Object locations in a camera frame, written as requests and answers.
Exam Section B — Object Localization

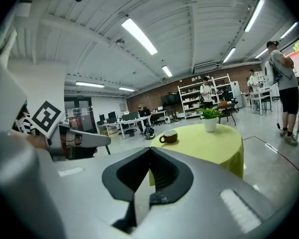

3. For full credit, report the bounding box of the white office desk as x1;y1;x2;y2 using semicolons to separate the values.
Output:
103;116;150;139

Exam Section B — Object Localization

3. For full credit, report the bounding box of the round yellow-green table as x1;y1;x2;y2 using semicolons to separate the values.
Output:
149;123;245;187

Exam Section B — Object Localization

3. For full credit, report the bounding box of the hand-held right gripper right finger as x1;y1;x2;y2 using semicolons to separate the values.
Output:
128;146;277;239

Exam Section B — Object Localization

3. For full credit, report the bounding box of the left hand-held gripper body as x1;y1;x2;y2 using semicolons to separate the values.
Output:
31;100;70;162

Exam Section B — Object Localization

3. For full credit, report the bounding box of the white shelf unit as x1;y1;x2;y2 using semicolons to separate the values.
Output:
177;73;234;120

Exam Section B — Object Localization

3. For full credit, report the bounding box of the person's left forearm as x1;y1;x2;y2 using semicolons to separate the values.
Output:
11;129;49;150

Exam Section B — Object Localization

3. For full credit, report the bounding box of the person's cream shirt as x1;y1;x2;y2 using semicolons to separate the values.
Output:
0;0;33;134

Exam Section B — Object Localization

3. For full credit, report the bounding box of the white fridge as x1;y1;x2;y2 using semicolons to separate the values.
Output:
230;80;244;109

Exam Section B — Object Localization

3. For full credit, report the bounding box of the green plant in white pot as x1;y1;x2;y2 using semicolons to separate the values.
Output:
196;105;222;133

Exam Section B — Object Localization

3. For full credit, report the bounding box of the white hard-shell backpack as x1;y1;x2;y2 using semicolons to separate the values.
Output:
264;60;277;87

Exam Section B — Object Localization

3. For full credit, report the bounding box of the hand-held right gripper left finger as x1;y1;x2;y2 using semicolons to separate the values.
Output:
0;129;152;239

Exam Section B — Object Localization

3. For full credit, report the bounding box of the white metal table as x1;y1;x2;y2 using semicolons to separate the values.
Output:
249;88;274;116

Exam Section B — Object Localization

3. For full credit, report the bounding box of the ceiling air conditioner vent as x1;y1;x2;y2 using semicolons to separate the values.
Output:
193;61;221;74

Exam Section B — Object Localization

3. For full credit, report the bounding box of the white cup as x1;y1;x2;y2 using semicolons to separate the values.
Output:
158;129;179;144

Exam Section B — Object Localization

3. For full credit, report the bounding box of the dark wooden table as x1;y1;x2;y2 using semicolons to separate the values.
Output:
215;103;239;126

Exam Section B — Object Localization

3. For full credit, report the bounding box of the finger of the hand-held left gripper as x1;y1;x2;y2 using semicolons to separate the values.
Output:
65;129;112;149

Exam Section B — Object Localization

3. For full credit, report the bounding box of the black television screen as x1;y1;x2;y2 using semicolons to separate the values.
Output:
160;93;181;107

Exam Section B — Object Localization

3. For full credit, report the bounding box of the dark glass double door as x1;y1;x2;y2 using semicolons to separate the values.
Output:
64;96;98;134

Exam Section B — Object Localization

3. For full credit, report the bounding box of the black and green backpack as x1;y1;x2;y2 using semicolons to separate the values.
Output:
144;126;155;140

